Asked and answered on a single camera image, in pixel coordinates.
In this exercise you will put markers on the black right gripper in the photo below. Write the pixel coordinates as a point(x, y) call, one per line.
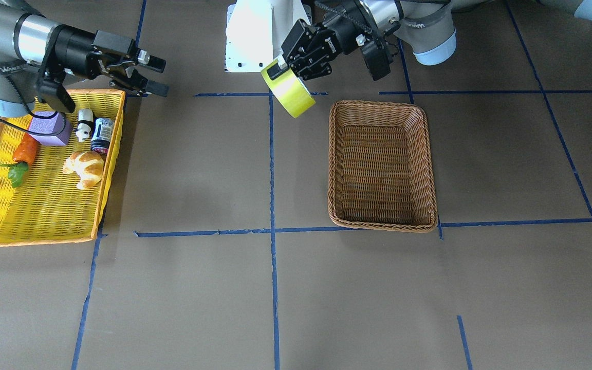
point(77, 47)

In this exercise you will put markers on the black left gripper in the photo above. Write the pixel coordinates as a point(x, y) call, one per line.
point(344, 35)

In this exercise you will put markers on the yellow tape roll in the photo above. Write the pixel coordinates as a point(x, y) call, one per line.
point(290, 91)

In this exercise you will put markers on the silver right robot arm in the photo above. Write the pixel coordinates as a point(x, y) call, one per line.
point(40, 57)

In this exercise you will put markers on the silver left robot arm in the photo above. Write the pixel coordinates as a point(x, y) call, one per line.
point(426, 26)

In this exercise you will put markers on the brown wicker basket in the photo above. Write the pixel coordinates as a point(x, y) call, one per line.
point(380, 172)

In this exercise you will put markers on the yellow plastic basket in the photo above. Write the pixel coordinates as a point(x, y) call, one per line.
point(48, 208)

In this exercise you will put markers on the small black can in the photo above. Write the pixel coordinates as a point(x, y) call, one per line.
point(102, 135)

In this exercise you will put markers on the panda figurine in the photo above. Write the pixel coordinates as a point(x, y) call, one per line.
point(85, 125)

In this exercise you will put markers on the toy croissant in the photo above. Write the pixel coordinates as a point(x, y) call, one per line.
point(88, 165)

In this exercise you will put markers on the purple foam cube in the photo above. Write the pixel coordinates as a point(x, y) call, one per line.
point(50, 128)

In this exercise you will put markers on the orange toy carrot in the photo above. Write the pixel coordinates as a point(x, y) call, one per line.
point(22, 159)

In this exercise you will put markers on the white pedestal column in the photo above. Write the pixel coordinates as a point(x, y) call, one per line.
point(255, 31)

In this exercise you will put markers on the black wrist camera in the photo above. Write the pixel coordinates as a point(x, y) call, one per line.
point(377, 58)

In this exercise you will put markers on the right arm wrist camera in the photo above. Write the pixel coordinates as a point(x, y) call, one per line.
point(53, 93)

